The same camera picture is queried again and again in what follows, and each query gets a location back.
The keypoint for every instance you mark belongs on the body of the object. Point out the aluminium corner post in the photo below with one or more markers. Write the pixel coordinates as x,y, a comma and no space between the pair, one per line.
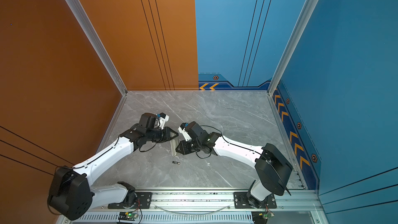
94,39
301,23

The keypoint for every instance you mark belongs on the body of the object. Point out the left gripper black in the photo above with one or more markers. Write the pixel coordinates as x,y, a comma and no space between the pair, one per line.
168,131

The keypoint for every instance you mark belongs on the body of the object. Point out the beige remote control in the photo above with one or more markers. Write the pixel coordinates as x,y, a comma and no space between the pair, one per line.
174,145

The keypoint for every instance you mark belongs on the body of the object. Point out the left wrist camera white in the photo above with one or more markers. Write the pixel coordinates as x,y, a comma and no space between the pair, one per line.
162,119

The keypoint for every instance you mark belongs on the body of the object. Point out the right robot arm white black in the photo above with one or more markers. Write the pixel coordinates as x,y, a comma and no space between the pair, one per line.
272,167

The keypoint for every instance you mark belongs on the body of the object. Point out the aluminium front rail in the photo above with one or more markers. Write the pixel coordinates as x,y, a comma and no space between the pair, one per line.
212,199

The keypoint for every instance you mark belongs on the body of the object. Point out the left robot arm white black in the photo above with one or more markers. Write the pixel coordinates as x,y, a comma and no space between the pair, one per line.
72,192

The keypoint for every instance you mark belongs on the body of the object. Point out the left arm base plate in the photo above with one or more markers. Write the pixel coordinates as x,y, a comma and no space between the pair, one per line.
140,200

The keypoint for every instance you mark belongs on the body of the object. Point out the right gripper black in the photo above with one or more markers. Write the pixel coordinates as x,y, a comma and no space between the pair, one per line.
183,150

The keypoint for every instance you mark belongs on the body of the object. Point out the left aluminium corner post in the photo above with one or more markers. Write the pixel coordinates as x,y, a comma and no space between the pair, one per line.
94,39

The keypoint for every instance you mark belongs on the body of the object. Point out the circuit board right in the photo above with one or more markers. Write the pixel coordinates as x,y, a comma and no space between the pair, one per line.
262,217

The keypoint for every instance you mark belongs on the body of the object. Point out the white ventilation grille strip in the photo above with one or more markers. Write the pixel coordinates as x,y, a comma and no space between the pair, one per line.
166,218

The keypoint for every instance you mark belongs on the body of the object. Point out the green circuit board left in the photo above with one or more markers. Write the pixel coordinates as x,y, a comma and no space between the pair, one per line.
128,218

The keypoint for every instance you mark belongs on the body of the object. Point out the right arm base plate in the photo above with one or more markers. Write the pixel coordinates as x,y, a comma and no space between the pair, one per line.
243,200

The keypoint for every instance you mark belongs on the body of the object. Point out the right aluminium corner post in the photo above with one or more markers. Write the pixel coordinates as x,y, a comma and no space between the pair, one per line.
301,23

